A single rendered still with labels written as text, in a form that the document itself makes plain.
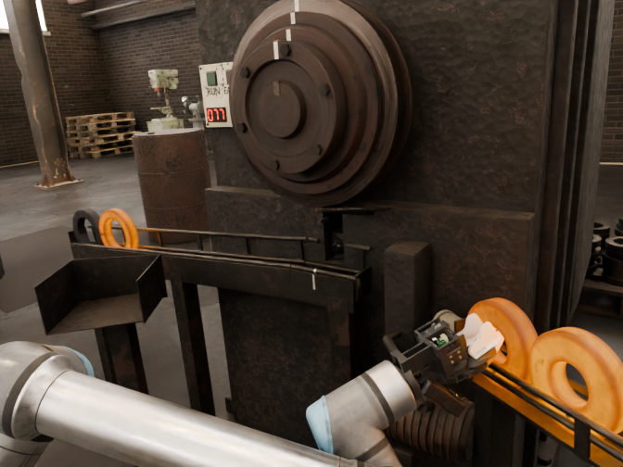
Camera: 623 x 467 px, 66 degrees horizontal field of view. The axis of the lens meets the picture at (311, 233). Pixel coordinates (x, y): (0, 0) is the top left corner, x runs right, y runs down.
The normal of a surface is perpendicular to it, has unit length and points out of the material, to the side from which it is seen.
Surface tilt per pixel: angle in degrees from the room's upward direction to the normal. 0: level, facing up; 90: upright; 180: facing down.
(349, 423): 54
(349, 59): 61
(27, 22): 90
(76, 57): 90
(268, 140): 90
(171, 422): 25
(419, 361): 90
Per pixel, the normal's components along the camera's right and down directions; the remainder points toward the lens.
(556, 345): -0.93, 0.16
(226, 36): -0.57, 0.28
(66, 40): 0.82, 0.11
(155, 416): 0.14, -0.78
